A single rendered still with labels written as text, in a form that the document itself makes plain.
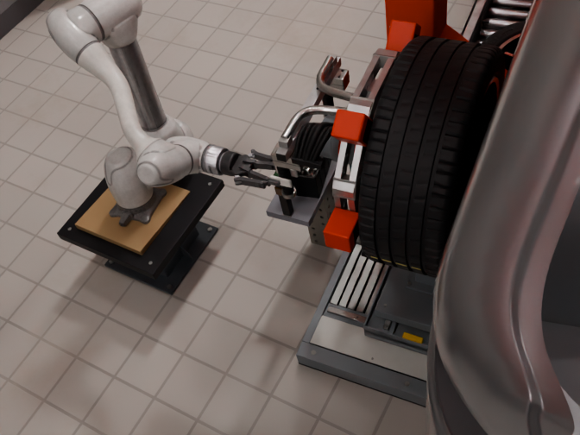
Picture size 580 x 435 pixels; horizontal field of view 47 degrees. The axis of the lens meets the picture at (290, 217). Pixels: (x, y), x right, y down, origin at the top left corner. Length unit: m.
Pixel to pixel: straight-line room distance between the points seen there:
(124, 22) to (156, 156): 0.58
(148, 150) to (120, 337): 1.07
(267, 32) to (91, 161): 1.24
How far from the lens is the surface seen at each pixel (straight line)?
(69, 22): 2.31
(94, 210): 2.84
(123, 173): 2.58
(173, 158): 1.98
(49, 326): 3.01
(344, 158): 1.76
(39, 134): 3.83
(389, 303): 2.41
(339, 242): 1.79
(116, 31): 2.36
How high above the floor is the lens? 2.31
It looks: 52 degrees down
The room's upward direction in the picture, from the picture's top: 14 degrees counter-clockwise
